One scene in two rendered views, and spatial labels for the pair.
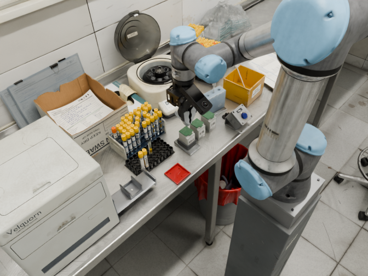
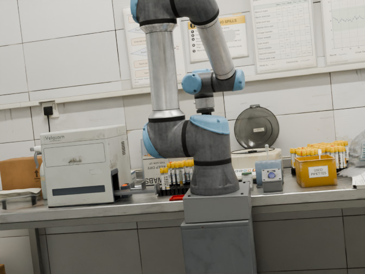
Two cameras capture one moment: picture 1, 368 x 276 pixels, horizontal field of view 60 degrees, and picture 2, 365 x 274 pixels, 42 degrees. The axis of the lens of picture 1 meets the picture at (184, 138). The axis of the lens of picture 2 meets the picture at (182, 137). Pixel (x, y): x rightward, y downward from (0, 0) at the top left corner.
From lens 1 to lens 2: 161 cm
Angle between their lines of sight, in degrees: 64
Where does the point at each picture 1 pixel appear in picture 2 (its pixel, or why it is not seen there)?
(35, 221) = (60, 141)
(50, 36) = (188, 113)
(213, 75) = (187, 85)
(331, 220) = not seen: outside the picture
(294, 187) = (196, 173)
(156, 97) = not seen: hidden behind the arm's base
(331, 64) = (144, 16)
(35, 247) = (54, 164)
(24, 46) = not seen: hidden behind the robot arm
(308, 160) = (193, 130)
